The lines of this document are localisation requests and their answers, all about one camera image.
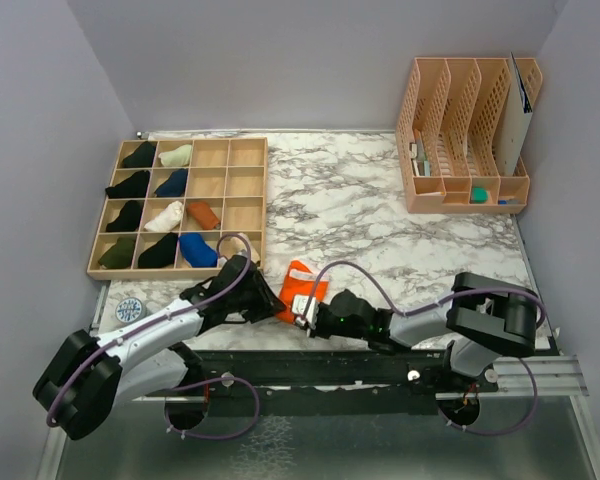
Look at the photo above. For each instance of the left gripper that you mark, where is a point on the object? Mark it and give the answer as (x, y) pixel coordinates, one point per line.
(268, 303)

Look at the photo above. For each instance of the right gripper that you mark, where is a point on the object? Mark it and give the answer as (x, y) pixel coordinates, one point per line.
(317, 330)

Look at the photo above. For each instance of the bright orange underwear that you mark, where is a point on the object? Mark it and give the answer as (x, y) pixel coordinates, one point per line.
(296, 287)

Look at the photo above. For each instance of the rust brown underwear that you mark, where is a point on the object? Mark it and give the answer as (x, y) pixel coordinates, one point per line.
(203, 215)

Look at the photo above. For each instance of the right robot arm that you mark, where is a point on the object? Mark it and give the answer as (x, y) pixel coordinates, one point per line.
(493, 319)

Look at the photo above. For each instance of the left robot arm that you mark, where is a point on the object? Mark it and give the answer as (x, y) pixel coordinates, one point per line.
(91, 375)

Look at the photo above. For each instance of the beige rolled underwear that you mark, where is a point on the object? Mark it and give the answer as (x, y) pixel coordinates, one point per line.
(240, 244)

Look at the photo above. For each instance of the blue rolled underwear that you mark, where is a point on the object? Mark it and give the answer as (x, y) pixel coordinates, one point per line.
(196, 252)

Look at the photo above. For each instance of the black rolled underwear bottom row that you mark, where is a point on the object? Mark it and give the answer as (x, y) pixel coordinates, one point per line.
(162, 254)

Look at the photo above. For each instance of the white rolled underwear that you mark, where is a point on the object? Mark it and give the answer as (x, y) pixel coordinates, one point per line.
(163, 217)

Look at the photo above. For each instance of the navy rolled underwear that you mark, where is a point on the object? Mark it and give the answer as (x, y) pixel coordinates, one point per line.
(174, 185)

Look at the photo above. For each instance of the dark green rolled underwear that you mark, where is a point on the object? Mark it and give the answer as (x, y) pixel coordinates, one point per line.
(118, 256)

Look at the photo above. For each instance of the black rolled underwear third row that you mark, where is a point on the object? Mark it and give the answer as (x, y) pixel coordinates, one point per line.
(128, 219)

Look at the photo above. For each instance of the light green rolled underwear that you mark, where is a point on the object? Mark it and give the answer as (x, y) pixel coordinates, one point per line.
(178, 157)

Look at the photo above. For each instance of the black rolled underwear second row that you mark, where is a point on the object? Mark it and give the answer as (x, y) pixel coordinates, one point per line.
(132, 187)

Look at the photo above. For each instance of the black rolled underwear top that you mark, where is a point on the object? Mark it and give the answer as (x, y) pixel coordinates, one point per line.
(141, 157)

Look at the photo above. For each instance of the wooden compartment organizer tray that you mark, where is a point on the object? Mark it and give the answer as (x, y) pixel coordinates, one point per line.
(230, 174)

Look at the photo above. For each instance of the blue white round tin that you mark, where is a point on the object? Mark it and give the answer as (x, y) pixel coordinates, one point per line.
(129, 310)

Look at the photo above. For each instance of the green object in rack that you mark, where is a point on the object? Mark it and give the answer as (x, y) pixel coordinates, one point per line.
(479, 196)

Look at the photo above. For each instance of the pink plastic file rack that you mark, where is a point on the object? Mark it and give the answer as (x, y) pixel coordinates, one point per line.
(445, 132)

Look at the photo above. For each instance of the white board in rack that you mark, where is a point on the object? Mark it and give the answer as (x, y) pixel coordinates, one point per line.
(514, 121)

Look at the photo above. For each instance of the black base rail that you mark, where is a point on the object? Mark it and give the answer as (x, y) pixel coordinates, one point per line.
(242, 398)

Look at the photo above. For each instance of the aluminium extrusion rail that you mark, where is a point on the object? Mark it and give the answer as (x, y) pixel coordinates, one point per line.
(545, 375)

